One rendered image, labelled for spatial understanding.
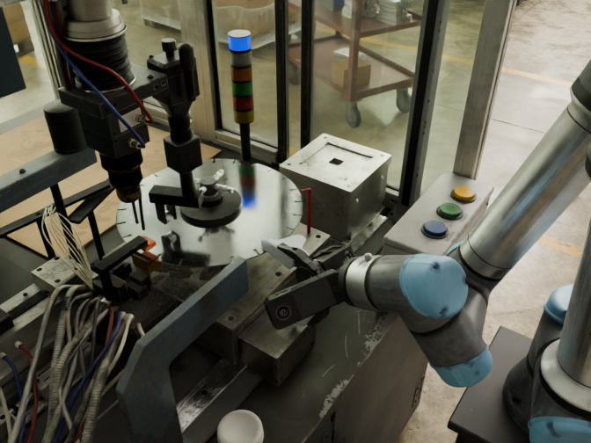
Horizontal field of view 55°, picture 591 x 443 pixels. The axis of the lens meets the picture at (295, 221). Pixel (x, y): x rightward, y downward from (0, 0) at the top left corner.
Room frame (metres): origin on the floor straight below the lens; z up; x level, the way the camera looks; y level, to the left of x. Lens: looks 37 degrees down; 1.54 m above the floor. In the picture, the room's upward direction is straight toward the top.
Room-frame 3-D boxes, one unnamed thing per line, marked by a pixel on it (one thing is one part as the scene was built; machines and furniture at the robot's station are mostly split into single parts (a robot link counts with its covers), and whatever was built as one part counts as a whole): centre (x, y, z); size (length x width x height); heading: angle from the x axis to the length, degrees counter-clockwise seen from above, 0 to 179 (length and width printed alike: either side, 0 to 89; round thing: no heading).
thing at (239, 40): (1.13, 0.11, 1.14); 0.05 x 0.04 x 0.03; 55
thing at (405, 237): (0.89, -0.28, 0.82); 0.28 x 0.11 x 0.15; 145
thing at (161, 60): (0.76, 0.17, 1.17); 0.06 x 0.05 x 0.20; 136
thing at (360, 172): (1.07, -0.09, 0.82); 0.18 x 0.18 x 0.15; 55
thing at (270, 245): (0.71, 0.01, 0.96); 0.09 x 0.06 x 0.03; 42
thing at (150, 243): (0.67, 0.26, 0.95); 0.10 x 0.03 x 0.07; 145
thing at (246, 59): (1.13, 0.11, 1.11); 0.05 x 0.04 x 0.03; 55
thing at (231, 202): (0.83, 0.15, 0.96); 0.11 x 0.11 x 0.03
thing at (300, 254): (0.66, 0.00, 0.97); 0.09 x 0.02 x 0.05; 42
